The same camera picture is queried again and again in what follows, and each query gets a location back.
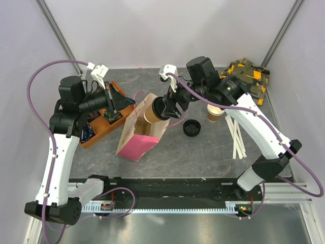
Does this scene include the camouflage folded cloth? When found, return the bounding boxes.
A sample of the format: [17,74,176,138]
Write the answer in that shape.
[220,58,270,106]

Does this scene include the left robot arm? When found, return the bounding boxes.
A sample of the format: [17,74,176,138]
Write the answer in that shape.
[24,76,135,225]

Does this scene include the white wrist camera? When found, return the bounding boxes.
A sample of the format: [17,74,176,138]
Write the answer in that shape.
[87,63,109,89]
[159,64,178,93]

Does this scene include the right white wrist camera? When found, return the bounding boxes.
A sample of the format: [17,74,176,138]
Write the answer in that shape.
[159,64,178,93]

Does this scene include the stacked brown paper cups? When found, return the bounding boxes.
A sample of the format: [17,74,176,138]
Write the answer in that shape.
[207,104,224,122]

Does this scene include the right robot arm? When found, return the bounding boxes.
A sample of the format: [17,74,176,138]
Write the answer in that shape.
[158,56,302,200]

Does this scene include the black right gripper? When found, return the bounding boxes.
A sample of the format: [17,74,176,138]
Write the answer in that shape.
[161,74,206,120]

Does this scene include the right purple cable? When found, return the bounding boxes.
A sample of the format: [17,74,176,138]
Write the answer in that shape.
[165,72,324,222]

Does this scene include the blue striped rolled tie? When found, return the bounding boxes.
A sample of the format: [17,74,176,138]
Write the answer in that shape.
[80,123,95,143]

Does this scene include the white wrapped straw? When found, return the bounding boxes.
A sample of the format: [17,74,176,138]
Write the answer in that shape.
[225,115,243,160]
[233,120,247,159]

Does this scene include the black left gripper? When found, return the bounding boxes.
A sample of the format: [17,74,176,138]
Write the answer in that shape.
[78,81,135,114]

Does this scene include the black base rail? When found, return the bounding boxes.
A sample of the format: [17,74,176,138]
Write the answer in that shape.
[96,177,262,208]

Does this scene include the brown paper cup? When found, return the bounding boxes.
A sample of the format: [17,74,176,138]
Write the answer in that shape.
[144,104,165,124]

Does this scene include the orange compartment tray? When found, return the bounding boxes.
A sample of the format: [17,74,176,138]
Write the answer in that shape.
[79,80,135,149]

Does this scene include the white slotted cable duct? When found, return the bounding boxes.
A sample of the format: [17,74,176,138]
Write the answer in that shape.
[81,201,253,214]

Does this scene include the purple cable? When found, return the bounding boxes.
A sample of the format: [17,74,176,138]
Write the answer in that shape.
[27,59,137,244]
[165,72,324,222]

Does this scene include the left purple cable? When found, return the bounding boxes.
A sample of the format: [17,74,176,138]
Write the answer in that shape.
[27,59,137,244]

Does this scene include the black cup lid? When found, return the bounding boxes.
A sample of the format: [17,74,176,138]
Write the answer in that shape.
[183,119,201,137]
[152,97,170,120]

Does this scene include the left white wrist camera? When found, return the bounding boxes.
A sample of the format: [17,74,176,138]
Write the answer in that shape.
[87,63,109,89]

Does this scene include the pink and cream paper bag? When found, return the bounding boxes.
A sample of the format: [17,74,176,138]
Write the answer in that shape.
[116,93,184,162]

